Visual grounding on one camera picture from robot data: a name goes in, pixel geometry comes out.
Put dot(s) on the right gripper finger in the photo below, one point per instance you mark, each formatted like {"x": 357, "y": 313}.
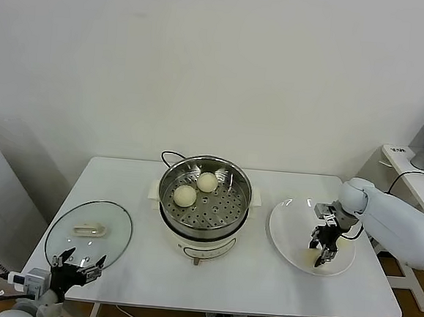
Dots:
{"x": 326, "y": 255}
{"x": 315, "y": 237}

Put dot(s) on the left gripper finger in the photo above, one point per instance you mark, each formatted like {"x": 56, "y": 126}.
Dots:
{"x": 60, "y": 259}
{"x": 89, "y": 272}

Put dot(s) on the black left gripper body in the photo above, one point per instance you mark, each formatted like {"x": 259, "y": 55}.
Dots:
{"x": 65, "y": 275}

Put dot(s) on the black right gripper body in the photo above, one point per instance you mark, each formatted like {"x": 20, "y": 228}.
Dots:
{"x": 328, "y": 237}

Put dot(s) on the white steamed baozi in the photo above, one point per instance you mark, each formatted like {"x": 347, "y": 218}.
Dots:
{"x": 308, "y": 256}
{"x": 343, "y": 243}
{"x": 207, "y": 182}
{"x": 185, "y": 196}

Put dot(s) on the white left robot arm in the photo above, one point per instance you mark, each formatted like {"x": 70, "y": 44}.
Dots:
{"x": 27, "y": 309}

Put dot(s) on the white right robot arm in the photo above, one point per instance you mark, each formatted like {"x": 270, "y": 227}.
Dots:
{"x": 394, "y": 224}

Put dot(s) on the stainless steel steamer basket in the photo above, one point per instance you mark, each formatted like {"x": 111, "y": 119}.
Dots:
{"x": 207, "y": 217}

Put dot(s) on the white round plate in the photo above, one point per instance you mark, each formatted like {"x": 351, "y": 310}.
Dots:
{"x": 290, "y": 238}

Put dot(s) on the white side desk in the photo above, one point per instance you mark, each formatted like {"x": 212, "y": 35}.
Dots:
{"x": 416, "y": 182}

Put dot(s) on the cream electric cooker base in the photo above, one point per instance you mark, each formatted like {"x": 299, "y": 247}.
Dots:
{"x": 208, "y": 250}

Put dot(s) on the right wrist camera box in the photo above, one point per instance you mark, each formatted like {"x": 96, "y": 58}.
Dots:
{"x": 321, "y": 210}

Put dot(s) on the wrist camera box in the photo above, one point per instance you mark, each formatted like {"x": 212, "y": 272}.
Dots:
{"x": 321, "y": 210}
{"x": 35, "y": 280}

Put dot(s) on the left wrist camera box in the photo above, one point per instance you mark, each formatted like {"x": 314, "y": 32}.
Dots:
{"x": 35, "y": 280}

